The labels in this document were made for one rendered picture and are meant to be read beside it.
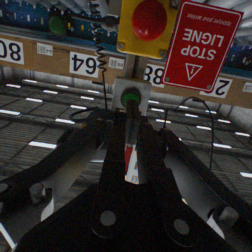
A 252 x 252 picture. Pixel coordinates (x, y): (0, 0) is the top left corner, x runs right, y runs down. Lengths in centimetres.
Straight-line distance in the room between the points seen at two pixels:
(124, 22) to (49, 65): 81
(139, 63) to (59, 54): 72
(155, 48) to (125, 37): 4
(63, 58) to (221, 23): 79
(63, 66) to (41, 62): 12
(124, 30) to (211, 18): 15
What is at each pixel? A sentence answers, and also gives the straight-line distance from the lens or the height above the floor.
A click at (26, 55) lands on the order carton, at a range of 106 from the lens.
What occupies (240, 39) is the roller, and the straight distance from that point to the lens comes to 85.
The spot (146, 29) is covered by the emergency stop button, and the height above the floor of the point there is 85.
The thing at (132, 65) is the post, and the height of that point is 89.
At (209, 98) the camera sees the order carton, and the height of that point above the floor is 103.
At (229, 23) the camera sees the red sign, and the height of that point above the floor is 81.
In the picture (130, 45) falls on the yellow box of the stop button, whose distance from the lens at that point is 23.
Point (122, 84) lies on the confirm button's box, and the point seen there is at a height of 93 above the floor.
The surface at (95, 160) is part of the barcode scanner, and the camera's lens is 31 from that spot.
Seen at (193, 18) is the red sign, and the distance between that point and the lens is 31.
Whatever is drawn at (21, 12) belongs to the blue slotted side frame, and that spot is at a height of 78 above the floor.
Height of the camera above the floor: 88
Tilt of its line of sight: 25 degrees up
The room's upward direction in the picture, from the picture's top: 169 degrees counter-clockwise
